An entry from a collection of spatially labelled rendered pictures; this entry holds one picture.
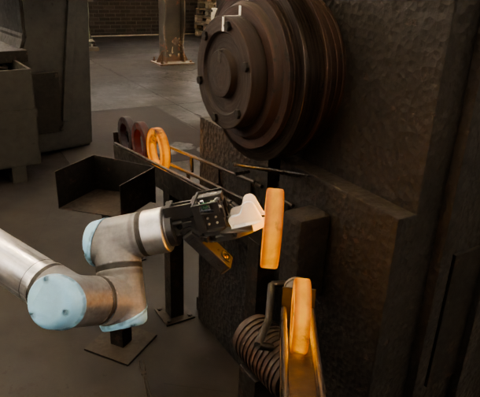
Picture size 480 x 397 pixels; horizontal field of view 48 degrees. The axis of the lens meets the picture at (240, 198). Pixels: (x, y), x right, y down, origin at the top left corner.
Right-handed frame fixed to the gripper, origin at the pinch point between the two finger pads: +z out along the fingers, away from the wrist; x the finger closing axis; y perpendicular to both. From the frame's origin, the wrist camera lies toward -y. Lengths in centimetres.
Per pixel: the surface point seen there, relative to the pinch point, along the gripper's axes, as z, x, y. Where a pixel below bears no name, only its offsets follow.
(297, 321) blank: 1.0, -6.6, -19.4
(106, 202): -64, 74, -16
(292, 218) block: 1.5, 28.9, -14.3
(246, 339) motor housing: -15.4, 16.3, -38.8
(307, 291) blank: 3.7, -1.8, -16.0
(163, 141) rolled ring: -47, 103, -7
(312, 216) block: 6.6, 29.4, -14.9
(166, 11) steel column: -165, 716, 25
